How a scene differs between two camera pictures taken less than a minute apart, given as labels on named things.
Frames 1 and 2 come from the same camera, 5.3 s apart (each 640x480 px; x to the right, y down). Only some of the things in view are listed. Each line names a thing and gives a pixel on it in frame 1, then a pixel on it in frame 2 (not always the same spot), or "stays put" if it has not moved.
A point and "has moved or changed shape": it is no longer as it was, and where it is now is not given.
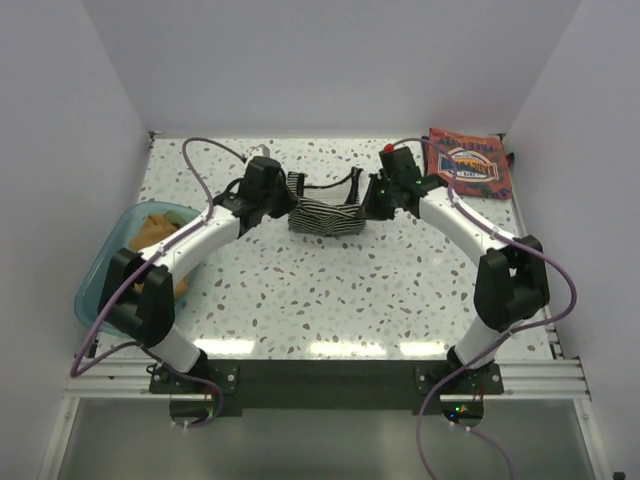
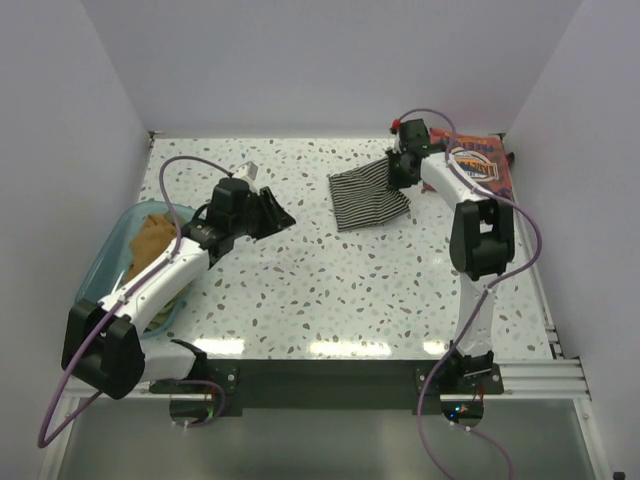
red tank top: [481, 163] stays put
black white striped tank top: [316, 217] has moved or changed shape
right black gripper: [370, 209] to [394, 181]
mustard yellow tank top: [151, 229] stays put
